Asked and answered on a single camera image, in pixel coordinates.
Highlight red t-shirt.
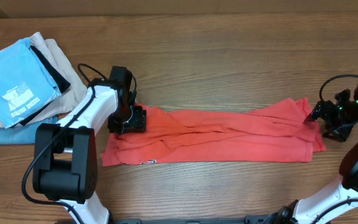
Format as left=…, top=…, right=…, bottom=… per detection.
left=101, top=98, right=326, bottom=167

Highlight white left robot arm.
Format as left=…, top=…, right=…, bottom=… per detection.
left=27, top=78, right=146, bottom=223

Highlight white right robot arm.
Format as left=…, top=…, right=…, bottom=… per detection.
left=264, top=142, right=358, bottom=224

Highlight black folded garment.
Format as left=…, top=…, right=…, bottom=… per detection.
left=19, top=45, right=71, bottom=126

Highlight folded blue jeans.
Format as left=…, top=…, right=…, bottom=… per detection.
left=0, top=116, right=58, bottom=145

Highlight light blue folded t-shirt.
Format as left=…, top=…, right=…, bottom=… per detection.
left=0, top=37, right=61, bottom=128

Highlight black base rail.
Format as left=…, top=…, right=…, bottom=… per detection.
left=112, top=213, right=277, bottom=224

